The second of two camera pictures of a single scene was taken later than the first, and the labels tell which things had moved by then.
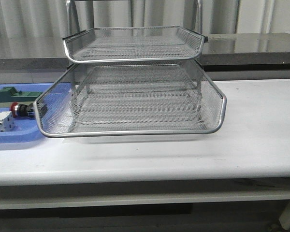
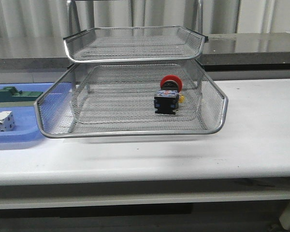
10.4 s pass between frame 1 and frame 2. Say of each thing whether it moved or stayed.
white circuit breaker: stayed
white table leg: stayed
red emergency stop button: moved
